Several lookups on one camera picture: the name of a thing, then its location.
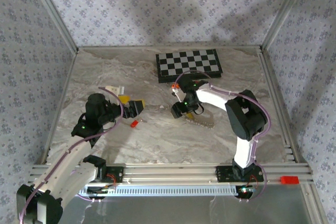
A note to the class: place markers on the red plastic key tag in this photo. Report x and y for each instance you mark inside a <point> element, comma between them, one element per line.
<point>134,123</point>

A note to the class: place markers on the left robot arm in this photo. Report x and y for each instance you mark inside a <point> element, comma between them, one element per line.
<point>65,161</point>

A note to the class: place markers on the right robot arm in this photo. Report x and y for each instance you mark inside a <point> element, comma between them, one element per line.
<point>212,98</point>

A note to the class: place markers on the black and grey chessboard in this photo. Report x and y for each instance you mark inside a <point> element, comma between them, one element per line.
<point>187,64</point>

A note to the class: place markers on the small circuit board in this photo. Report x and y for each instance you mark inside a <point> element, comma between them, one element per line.
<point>246,190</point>

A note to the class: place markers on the grey metal sheet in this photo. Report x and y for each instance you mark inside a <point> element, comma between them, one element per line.
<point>170,211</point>

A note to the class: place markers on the red plastic block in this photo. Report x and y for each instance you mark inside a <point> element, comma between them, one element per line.
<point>289,180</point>

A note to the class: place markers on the aluminium side rail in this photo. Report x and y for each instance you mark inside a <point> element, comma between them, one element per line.
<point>275,98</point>
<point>61,98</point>

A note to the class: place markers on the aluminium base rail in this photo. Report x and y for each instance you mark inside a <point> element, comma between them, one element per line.
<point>170,174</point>

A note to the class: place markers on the aluminium rear rail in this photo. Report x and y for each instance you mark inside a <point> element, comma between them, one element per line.
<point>157,47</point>

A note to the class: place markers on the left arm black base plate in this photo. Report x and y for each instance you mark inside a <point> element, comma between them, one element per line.
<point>116,174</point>

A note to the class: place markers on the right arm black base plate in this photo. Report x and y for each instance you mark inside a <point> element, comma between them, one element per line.
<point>224,174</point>

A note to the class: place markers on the aluminium frame post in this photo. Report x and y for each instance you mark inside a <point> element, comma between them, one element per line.
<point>283,11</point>
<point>56,16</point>

